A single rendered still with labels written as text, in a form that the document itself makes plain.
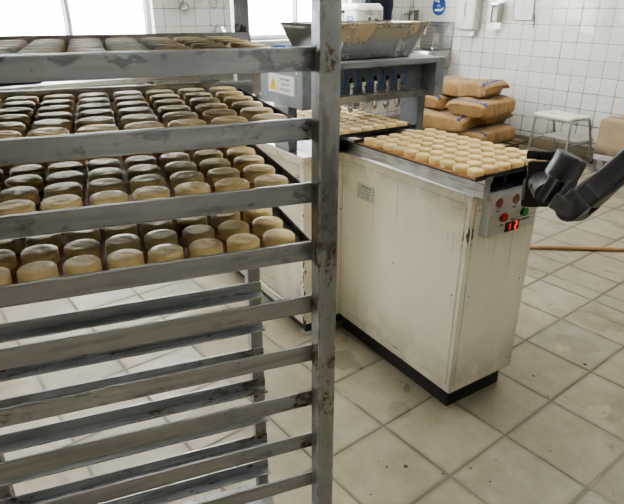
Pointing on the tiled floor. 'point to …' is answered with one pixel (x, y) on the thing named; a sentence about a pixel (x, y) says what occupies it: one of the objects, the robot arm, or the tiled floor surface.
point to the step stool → (564, 132)
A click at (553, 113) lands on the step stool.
